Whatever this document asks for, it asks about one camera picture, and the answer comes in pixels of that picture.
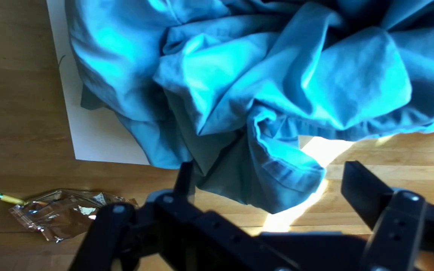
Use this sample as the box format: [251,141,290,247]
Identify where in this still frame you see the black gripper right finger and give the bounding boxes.
[338,160,394,234]

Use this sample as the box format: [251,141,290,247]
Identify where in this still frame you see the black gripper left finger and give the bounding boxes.
[171,160,195,199]

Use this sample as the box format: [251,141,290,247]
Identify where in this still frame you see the blue fabric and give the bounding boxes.
[64,0,434,216]

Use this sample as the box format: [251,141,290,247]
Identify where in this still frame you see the white paper sheet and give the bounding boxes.
[43,0,150,168]

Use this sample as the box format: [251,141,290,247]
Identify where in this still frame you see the clear crumpled plastic wrapper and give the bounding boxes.
[8,189,127,246]

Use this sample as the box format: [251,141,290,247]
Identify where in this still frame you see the yellow green pen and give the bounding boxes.
[0,190,25,207]

